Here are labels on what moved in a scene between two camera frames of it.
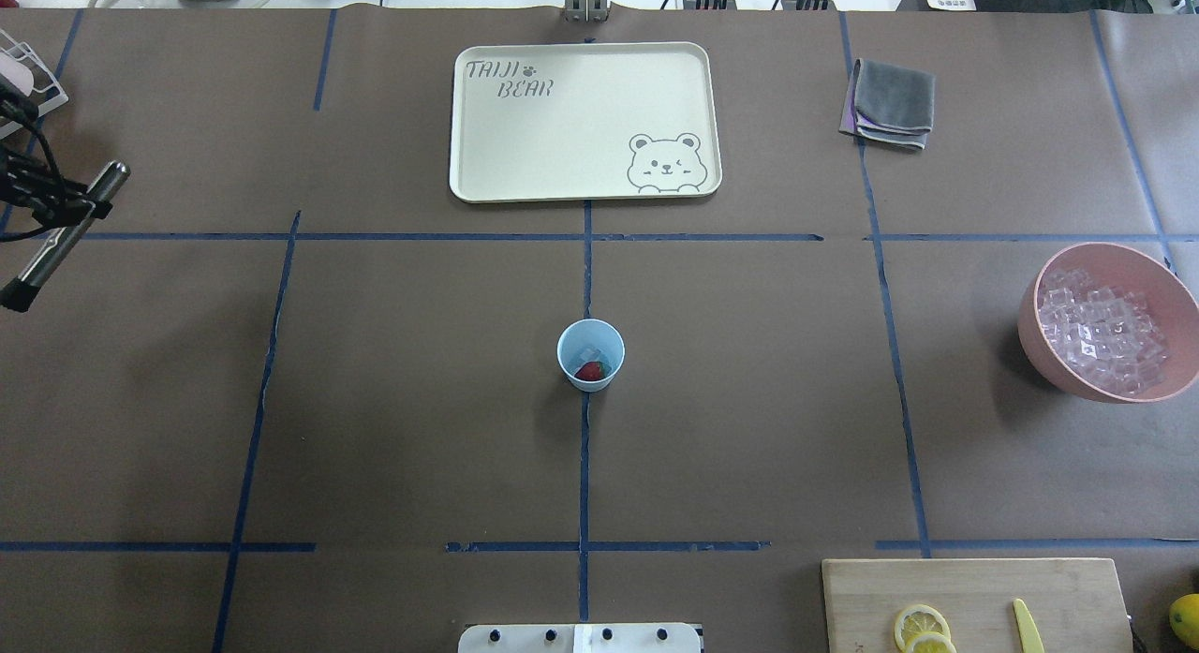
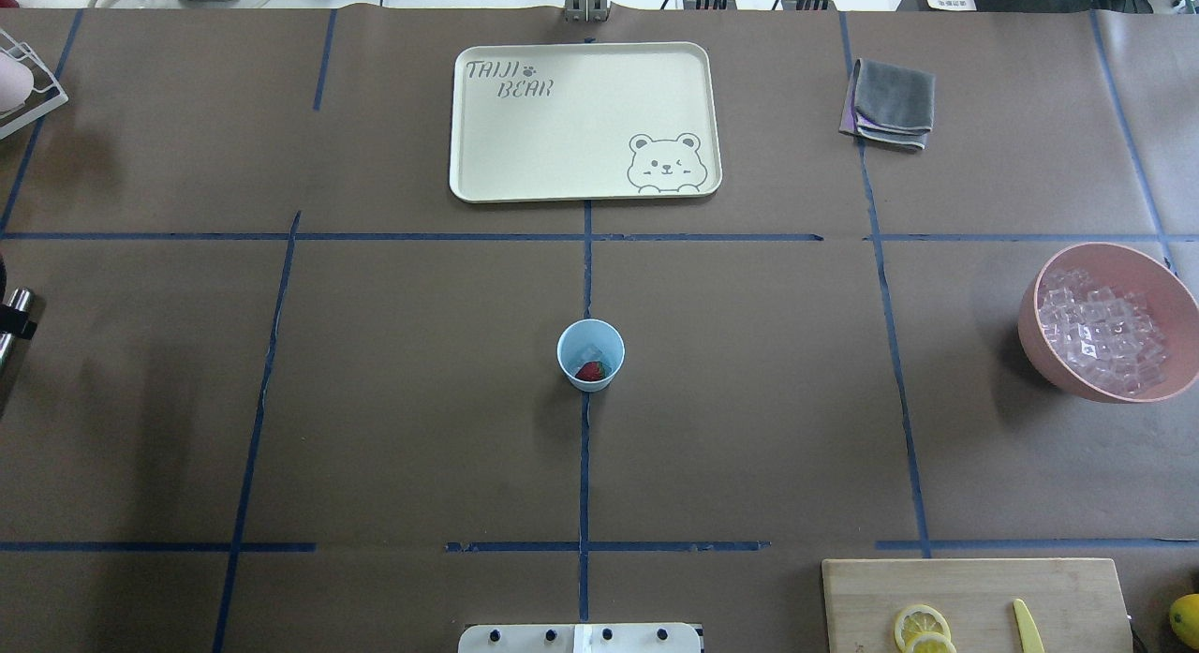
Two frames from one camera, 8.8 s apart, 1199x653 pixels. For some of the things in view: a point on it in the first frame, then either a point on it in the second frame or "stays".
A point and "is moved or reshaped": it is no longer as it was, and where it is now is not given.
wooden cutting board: x=1075 y=603 stays
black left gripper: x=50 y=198 -> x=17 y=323
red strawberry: x=591 y=371 stays
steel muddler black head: x=20 y=295 is moved or reshaped
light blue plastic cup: x=590 y=340 stays
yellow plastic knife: x=1030 y=637 stays
